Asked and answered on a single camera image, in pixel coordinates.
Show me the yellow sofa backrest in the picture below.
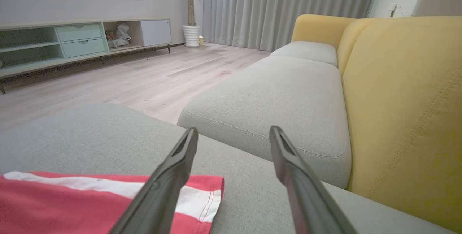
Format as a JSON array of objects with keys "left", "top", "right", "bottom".
[{"left": 337, "top": 16, "right": 462, "bottom": 233}]

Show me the small grey sofa seat cushion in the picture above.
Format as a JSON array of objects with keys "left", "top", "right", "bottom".
[{"left": 270, "top": 41, "right": 339, "bottom": 68}]

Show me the yellow sofa armrest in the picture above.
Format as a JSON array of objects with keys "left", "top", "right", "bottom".
[{"left": 291, "top": 14, "right": 357, "bottom": 51}]

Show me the white ribbed plant pot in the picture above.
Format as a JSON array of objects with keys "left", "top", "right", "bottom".
[{"left": 183, "top": 25, "right": 200, "bottom": 48}]

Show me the white plush toy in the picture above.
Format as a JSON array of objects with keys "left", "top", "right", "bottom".
[{"left": 108, "top": 23, "right": 131, "bottom": 48}]

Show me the mint white TV cabinet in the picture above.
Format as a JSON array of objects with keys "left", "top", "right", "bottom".
[{"left": 0, "top": 18, "right": 172, "bottom": 95}]

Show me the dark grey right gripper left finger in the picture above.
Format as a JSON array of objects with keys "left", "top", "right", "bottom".
[{"left": 108, "top": 127, "right": 199, "bottom": 234}]

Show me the red white jersey shirt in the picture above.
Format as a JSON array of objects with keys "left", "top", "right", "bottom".
[{"left": 0, "top": 171, "right": 225, "bottom": 234}]

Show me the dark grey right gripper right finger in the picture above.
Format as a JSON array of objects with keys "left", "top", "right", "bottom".
[{"left": 269, "top": 126, "right": 358, "bottom": 234}]

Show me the grey pleated curtain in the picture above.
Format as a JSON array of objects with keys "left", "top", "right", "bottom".
[{"left": 193, "top": 0, "right": 381, "bottom": 52}]

